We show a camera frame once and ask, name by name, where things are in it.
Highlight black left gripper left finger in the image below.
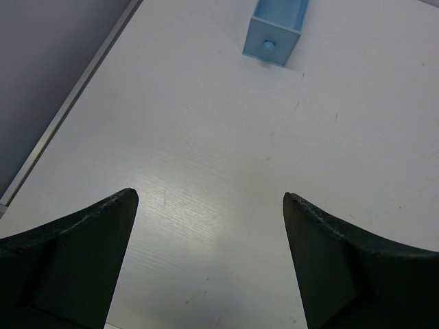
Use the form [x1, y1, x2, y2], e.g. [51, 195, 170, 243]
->
[1, 188, 139, 328]

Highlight blue wooden drawer box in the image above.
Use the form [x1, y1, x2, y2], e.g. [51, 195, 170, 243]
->
[243, 0, 309, 67]

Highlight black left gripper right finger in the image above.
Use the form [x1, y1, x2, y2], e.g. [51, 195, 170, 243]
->
[283, 193, 438, 328]

